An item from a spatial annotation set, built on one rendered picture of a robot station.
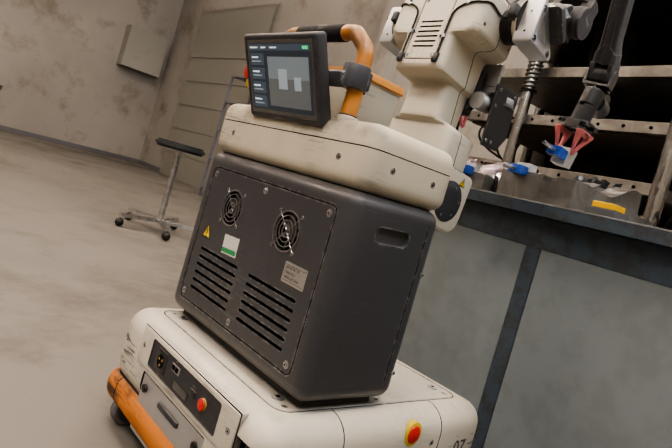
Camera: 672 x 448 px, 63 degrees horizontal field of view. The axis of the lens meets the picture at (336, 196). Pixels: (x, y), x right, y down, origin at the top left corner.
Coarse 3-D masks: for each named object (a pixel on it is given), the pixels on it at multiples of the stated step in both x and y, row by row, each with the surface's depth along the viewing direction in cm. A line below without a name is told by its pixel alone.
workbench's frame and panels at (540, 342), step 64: (448, 256) 185; (512, 256) 165; (576, 256) 149; (640, 256) 135; (448, 320) 179; (512, 320) 160; (576, 320) 145; (640, 320) 132; (448, 384) 173; (512, 384) 156; (576, 384) 141; (640, 384) 129
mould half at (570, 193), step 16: (512, 176) 173; (528, 176) 169; (496, 192) 177; (512, 192) 172; (528, 192) 167; (544, 192) 163; (560, 192) 159; (576, 192) 157; (592, 192) 161; (608, 192) 173; (624, 192) 172; (576, 208) 158
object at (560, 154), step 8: (544, 144) 158; (552, 144) 161; (552, 152) 160; (560, 152) 159; (568, 152) 161; (576, 152) 162; (552, 160) 164; (560, 160) 162; (568, 160) 161; (568, 168) 163
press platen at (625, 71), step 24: (504, 72) 295; (552, 72) 271; (576, 72) 260; (624, 72) 241; (648, 72) 232; (552, 96) 304; (576, 96) 291; (624, 96) 267; (648, 96) 257; (648, 120) 297
